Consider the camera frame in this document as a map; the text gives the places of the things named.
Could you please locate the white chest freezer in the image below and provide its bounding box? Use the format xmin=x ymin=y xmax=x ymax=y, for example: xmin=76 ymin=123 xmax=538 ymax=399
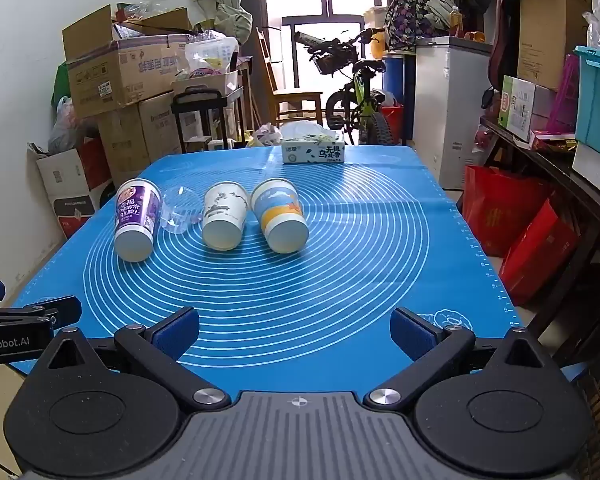
xmin=412 ymin=36 xmax=494 ymax=192

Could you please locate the dark wooden side table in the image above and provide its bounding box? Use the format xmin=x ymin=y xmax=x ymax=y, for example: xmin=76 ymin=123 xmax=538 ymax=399
xmin=479 ymin=115 xmax=600 ymax=363

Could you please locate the large open cardboard box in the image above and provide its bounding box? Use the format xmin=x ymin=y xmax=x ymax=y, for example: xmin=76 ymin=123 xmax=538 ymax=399
xmin=62 ymin=4 xmax=193 ymax=121

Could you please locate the clear plastic cup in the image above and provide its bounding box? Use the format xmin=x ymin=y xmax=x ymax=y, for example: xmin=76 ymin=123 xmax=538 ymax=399
xmin=160 ymin=185 xmax=204 ymax=235

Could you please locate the blue and yellow paper cup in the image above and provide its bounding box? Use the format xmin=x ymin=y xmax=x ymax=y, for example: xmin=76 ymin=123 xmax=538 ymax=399
xmin=250 ymin=178 xmax=310 ymax=254

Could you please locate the white printed paper cup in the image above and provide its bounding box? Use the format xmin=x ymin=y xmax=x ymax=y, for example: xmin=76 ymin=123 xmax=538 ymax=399
xmin=201 ymin=181 xmax=250 ymax=252

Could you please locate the red plastic bucket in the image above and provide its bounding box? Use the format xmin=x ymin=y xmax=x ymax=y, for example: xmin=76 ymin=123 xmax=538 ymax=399
xmin=379 ymin=104 xmax=405 ymax=144

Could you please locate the white and green carton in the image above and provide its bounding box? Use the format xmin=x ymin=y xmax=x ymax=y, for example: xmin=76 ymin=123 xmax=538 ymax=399
xmin=497 ymin=75 xmax=557 ymax=143

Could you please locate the red gift bag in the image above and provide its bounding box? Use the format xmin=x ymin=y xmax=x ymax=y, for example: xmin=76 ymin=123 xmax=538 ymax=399
xmin=462 ymin=164 xmax=548 ymax=257
xmin=499 ymin=198 xmax=582 ymax=307

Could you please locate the pink plastic frame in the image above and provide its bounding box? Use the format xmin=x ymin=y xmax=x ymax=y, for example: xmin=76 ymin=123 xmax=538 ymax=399
xmin=546 ymin=54 xmax=581 ymax=134

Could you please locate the green bicycle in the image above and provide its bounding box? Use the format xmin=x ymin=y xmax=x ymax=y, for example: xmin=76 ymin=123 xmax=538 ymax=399
xmin=293 ymin=29 xmax=397 ymax=147

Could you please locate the tall brown cardboard box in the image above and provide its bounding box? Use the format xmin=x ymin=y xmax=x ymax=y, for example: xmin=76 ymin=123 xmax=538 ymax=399
xmin=517 ymin=0 xmax=597 ymax=92

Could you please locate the purple paper cup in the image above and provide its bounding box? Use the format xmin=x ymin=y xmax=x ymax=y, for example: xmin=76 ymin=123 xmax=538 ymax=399
xmin=113 ymin=178 xmax=163 ymax=263

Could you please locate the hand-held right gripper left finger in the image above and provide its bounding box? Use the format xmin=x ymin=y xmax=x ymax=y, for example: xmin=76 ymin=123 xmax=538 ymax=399
xmin=39 ymin=306 xmax=232 ymax=413

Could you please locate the black utility cart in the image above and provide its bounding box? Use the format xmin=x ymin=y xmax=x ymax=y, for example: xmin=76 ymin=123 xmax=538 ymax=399
xmin=171 ymin=86 xmax=246 ymax=154

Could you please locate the white and red cardboard box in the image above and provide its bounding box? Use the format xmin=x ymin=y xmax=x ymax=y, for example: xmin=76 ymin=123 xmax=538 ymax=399
xmin=27 ymin=136 xmax=117 ymax=240

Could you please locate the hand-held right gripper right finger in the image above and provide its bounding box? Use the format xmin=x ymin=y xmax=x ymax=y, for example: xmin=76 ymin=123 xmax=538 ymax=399
xmin=363 ymin=306 xmax=561 ymax=408

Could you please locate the blue plastic barrel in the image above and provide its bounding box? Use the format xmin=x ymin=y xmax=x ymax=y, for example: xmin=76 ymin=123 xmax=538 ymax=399
xmin=382 ymin=52 xmax=417 ymax=107

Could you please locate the floral fabric bag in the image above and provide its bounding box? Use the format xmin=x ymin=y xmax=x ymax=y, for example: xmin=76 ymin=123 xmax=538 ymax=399
xmin=385 ymin=0 xmax=433 ymax=52

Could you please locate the red and white plastic bag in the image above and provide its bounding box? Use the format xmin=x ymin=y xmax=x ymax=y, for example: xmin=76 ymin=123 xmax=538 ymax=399
xmin=47 ymin=95 xmax=100 ymax=154

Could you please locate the blue silicone mat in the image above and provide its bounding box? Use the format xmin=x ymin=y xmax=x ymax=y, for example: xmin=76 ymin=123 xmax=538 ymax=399
xmin=11 ymin=145 xmax=527 ymax=377

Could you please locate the white tissue box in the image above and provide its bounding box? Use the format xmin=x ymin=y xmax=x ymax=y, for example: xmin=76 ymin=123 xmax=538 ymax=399
xmin=281 ymin=136 xmax=346 ymax=166

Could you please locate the wooden chair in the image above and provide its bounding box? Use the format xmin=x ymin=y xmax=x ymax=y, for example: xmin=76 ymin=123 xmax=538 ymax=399
xmin=256 ymin=27 xmax=325 ymax=129

